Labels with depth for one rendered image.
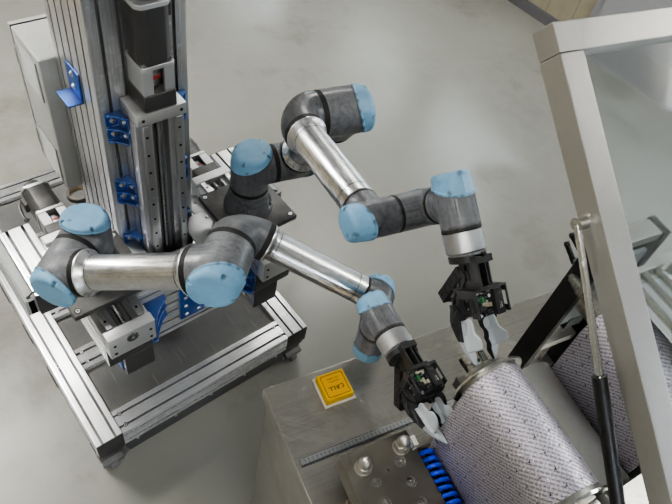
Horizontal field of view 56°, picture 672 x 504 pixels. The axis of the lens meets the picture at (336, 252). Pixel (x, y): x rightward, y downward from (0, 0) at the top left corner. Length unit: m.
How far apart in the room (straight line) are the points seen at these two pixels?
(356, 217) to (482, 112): 2.98
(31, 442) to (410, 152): 2.35
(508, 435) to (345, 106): 0.79
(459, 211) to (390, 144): 2.50
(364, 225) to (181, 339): 1.37
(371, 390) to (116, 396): 1.05
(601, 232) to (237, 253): 0.90
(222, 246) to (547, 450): 0.76
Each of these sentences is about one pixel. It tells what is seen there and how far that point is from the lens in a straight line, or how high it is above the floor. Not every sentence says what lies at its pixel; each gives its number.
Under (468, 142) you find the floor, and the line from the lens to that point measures 3.81.
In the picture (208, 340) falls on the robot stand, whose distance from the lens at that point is 2.41.
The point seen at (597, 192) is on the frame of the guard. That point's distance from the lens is 0.64.
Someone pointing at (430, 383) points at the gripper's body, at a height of 1.15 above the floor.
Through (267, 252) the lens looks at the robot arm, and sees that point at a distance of 1.46.
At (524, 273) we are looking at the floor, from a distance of 3.22.
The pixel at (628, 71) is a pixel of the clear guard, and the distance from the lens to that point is 0.72.
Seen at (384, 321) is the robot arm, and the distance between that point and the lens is 1.38.
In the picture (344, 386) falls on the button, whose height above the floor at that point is 0.92.
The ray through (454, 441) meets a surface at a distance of 1.31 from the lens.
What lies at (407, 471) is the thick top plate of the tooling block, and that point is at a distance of 1.37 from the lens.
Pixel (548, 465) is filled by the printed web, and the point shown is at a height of 1.31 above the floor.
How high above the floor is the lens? 2.26
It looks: 49 degrees down
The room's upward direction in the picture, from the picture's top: 14 degrees clockwise
